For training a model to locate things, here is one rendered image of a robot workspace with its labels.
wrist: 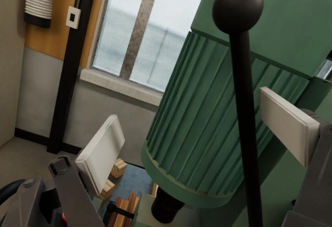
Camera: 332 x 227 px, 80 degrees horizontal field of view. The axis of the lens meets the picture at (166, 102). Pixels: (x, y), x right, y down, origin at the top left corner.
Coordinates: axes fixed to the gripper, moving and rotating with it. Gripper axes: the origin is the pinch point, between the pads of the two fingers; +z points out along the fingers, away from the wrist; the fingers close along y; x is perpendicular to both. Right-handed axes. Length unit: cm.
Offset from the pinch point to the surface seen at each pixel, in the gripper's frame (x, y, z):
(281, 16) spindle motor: 6.5, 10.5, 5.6
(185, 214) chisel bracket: -29.3, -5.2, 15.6
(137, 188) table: -38, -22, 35
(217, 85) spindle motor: 0.5, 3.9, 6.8
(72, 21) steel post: 27, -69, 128
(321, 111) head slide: -5.3, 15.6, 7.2
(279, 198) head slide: -18.1, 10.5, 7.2
